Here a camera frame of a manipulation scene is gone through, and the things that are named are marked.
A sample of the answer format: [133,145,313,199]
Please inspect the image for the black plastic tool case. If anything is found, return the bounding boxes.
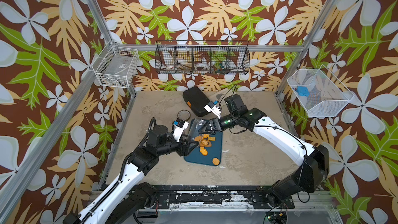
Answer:
[182,86,210,117]

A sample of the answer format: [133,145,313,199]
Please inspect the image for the white tape roll in basket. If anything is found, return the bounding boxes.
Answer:
[194,63,210,72]

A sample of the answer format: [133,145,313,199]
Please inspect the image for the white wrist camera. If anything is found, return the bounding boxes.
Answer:
[204,101,222,119]
[172,118,189,143]

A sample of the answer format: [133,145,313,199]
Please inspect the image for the white wire basket left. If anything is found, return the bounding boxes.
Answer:
[92,42,140,89]

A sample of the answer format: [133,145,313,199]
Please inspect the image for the orange cookie pile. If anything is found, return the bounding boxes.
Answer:
[194,134,216,156]

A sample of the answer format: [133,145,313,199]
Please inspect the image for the teal plastic tray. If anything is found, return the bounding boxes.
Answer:
[184,122,223,166]

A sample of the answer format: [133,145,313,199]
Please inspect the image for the aluminium frame post right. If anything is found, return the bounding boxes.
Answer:
[276,0,338,96]

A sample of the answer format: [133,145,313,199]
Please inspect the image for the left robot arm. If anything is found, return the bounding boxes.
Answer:
[63,118,197,224]

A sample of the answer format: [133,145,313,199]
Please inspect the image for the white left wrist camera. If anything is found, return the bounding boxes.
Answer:
[172,118,189,143]

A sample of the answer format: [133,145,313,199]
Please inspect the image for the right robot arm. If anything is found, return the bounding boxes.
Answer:
[199,94,330,208]

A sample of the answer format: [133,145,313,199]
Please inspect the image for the aluminium frame back bar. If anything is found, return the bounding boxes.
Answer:
[114,43,305,53]

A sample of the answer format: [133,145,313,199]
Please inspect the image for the white wire basket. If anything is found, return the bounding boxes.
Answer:
[287,65,354,118]
[92,42,140,89]

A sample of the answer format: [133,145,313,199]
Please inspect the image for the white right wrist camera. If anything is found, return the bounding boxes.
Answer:
[204,101,222,119]

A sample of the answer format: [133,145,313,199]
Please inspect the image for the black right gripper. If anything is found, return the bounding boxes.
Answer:
[198,114,239,135]

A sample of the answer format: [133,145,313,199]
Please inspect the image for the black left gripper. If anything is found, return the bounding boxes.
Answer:
[156,133,198,157]

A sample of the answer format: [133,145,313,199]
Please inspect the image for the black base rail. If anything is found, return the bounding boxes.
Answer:
[124,185,296,211]

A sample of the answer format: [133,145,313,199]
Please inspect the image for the aluminium frame post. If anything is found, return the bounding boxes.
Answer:
[86,0,137,97]
[276,0,338,96]

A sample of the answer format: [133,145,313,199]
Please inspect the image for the aluminium frame post left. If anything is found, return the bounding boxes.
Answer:
[86,0,137,97]

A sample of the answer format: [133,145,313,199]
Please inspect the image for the blue object in basket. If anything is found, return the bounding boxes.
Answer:
[295,86,310,97]

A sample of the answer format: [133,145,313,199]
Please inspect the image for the clear jar lid ring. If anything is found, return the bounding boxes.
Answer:
[177,109,192,121]

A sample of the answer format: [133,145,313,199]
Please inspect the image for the round orange cookie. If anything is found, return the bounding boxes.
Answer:
[212,158,220,166]

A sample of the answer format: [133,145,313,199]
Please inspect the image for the black wire basket centre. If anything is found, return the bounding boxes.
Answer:
[154,40,250,75]

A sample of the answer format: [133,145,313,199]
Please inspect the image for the white wire basket right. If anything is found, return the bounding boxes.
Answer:
[287,65,354,118]

